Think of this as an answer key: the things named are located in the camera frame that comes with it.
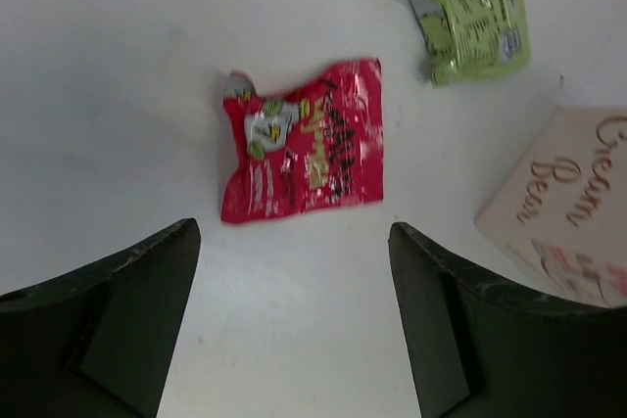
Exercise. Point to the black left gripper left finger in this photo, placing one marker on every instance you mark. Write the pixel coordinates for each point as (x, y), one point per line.
(98, 341)

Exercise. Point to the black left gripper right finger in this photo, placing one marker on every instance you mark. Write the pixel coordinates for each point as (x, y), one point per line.
(481, 345)

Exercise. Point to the red foil snack packet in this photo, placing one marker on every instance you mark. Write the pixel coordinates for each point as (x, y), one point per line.
(319, 146)

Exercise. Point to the cream bear paper bag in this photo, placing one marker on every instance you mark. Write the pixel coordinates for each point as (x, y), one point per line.
(560, 214)

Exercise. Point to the green snack packet near bag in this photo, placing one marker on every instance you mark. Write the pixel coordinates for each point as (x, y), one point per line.
(473, 40)

